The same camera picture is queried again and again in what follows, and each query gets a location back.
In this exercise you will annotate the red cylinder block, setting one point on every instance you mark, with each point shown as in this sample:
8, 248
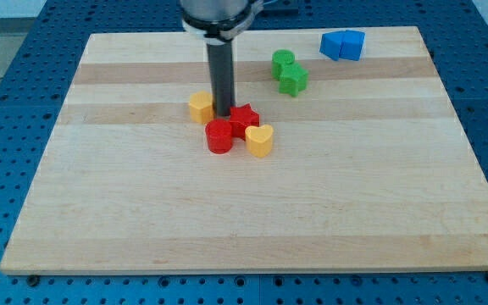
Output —
219, 136

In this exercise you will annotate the red star block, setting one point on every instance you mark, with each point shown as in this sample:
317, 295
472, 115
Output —
241, 118

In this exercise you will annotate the yellow heart block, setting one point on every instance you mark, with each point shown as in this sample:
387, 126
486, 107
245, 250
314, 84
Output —
259, 140

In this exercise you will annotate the yellow hexagon block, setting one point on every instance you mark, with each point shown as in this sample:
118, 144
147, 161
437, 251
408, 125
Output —
201, 108

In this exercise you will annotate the green star block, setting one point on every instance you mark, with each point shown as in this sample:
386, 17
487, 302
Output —
293, 79

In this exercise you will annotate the green cylinder block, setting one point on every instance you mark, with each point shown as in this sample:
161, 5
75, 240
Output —
280, 58

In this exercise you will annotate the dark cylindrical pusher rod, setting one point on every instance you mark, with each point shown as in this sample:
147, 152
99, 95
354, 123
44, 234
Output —
221, 70

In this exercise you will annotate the light wooden board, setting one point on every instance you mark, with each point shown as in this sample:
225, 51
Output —
371, 170

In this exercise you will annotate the blue cube block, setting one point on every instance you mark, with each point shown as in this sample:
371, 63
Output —
352, 45

